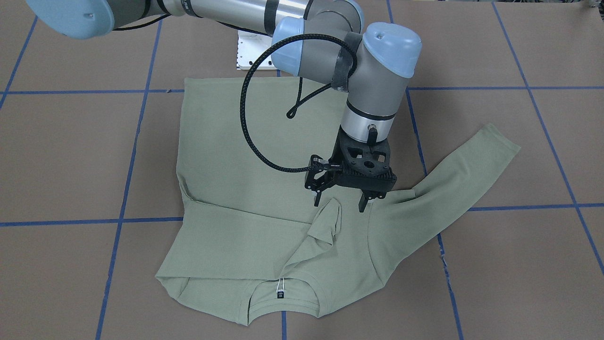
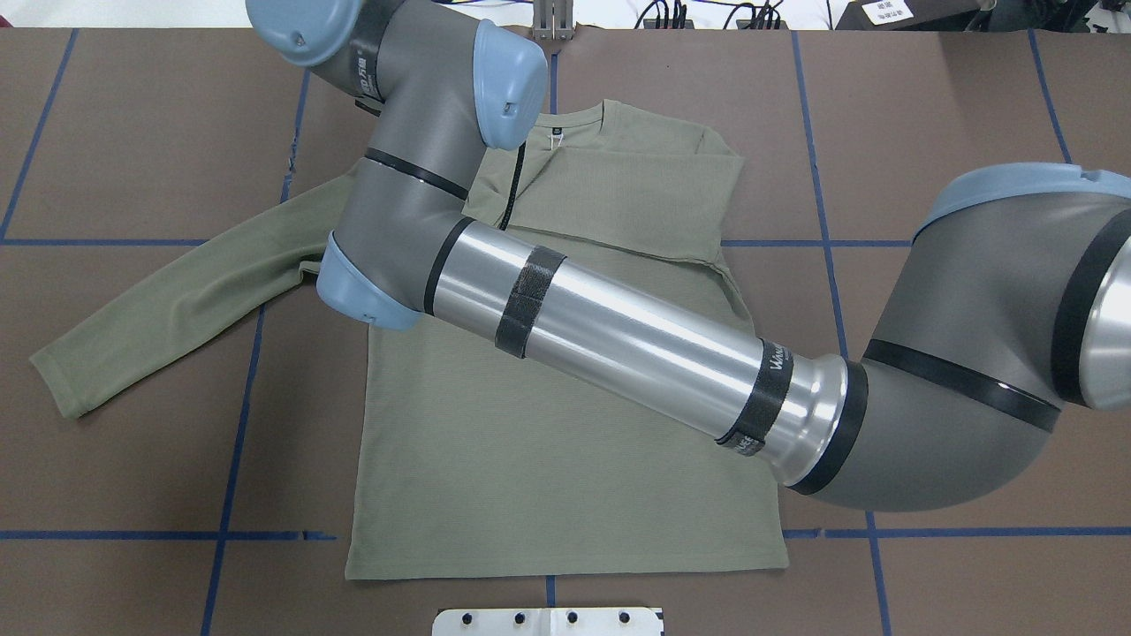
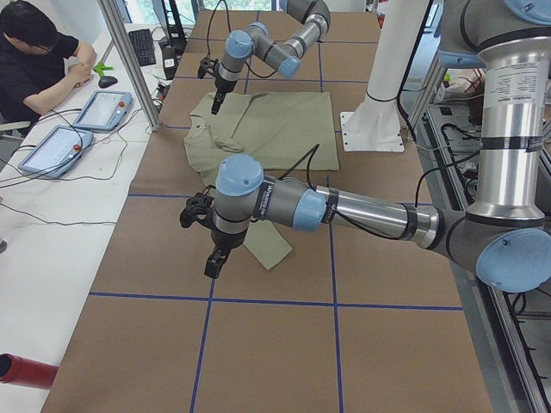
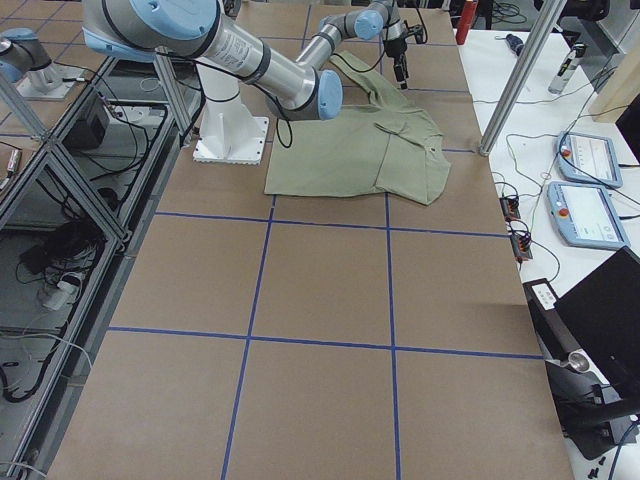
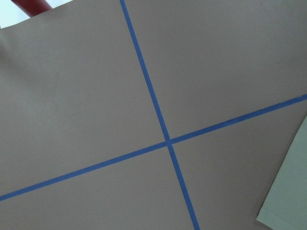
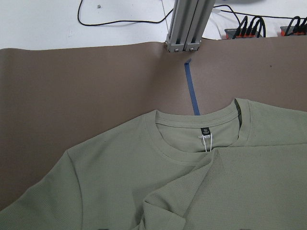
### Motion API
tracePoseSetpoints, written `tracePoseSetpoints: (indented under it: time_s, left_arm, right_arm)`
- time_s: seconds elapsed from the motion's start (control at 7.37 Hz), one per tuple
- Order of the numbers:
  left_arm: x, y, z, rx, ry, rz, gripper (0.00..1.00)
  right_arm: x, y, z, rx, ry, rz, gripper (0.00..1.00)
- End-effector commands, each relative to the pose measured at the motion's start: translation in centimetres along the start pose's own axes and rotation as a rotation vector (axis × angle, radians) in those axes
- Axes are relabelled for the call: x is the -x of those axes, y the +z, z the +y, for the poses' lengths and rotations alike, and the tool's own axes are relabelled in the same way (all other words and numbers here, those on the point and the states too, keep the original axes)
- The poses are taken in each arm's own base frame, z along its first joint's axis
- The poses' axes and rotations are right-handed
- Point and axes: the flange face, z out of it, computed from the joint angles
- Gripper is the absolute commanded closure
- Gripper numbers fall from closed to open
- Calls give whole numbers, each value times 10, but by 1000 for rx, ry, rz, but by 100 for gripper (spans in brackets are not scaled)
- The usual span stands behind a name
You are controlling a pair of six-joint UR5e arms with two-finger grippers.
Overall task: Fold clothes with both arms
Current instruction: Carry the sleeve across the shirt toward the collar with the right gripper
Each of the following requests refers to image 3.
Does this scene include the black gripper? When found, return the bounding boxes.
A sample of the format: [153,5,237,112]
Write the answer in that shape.
[204,230,246,279]
[211,77,235,114]

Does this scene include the green long sleeve shirt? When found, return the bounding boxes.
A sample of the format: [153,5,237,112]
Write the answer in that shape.
[184,92,339,269]

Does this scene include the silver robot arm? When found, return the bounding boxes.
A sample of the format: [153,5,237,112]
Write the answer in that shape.
[188,1,550,293]
[211,0,331,115]

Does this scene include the black monitor stand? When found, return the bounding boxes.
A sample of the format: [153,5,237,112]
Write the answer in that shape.
[158,0,188,55]

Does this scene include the black keyboard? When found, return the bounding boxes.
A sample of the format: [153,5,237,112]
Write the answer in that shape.
[127,28,156,66]

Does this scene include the far blue teach pendant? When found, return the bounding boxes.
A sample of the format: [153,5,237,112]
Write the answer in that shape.
[72,89,133,132]

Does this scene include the blue teach pendant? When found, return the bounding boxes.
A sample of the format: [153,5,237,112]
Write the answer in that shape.
[18,126,94,179]
[72,89,133,132]

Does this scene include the black computer mouse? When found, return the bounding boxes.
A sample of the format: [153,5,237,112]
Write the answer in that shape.
[98,76,118,89]

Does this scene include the green plastic object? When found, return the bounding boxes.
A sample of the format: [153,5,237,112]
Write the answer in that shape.
[93,61,114,77]

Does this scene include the brown paper table cover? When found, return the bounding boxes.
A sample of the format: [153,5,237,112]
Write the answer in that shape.
[43,11,492,412]

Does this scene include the near blue teach pendant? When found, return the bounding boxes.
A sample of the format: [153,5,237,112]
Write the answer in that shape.
[18,126,94,179]

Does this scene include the person in black shirt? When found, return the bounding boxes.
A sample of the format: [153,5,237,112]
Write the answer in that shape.
[1,1,96,122]

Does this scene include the red cylinder tube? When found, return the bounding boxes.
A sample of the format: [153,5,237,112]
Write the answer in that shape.
[1,354,59,390]

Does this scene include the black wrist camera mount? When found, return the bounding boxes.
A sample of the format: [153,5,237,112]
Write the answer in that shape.
[197,57,219,79]
[179,193,214,230]

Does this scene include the black camera cable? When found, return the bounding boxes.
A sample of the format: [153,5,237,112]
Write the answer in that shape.
[204,0,255,65]
[275,143,440,240]

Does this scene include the aluminium frame post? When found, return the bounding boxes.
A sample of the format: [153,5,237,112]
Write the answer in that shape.
[97,0,161,132]

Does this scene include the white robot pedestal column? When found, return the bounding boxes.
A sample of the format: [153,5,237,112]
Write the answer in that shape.
[341,0,432,152]

